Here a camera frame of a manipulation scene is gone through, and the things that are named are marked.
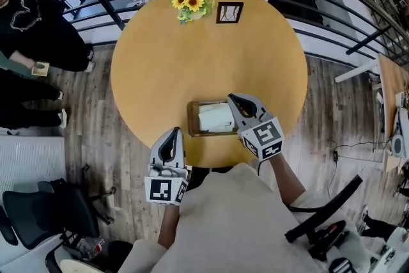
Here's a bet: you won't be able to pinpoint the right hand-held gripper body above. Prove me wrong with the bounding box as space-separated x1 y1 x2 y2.
237 111 286 162

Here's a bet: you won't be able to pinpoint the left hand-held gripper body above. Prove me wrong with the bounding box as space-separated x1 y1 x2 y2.
144 165 190 206

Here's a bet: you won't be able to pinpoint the white tissue pack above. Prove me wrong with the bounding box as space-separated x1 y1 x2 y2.
198 101 236 133

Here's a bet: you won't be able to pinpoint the wooden tissue box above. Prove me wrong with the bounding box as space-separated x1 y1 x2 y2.
186 99 241 138

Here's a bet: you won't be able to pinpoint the person's left forearm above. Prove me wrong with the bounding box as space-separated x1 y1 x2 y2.
157 202 181 250

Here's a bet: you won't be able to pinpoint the person's right forearm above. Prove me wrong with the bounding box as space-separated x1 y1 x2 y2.
269 154 307 206

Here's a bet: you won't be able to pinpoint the small wooden box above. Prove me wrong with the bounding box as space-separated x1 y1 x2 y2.
31 61 50 77

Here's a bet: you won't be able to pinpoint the round wooden table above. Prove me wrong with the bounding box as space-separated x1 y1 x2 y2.
110 0 309 183

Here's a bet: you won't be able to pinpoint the person's beige clothing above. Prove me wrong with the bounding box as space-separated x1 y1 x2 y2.
117 162 369 273

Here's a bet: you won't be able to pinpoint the clear plastic bottle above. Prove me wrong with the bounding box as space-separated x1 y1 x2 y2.
76 236 107 261

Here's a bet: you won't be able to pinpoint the black monitor on stand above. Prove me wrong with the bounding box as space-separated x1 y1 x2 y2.
284 173 364 244

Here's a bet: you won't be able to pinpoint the black red handheld device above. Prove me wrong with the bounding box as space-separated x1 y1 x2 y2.
306 219 351 263

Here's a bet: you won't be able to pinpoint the sunflower bouquet in pot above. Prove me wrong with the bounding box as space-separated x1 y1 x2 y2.
163 0 216 25

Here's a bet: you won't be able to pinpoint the white ribbed panel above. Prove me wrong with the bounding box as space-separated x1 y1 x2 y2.
0 135 67 203

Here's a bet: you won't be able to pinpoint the black office chair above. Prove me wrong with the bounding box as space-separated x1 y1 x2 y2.
0 178 116 269

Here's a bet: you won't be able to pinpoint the white rounded device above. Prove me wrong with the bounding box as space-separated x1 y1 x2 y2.
390 104 409 160

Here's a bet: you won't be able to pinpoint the white-legged wooden desk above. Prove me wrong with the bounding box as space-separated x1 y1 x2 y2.
334 53 409 171

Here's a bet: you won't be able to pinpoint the black floor cable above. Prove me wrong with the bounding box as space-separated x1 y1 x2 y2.
334 140 393 152

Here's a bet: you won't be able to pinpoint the dark picture frame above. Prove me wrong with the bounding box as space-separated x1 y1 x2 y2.
215 1 245 25

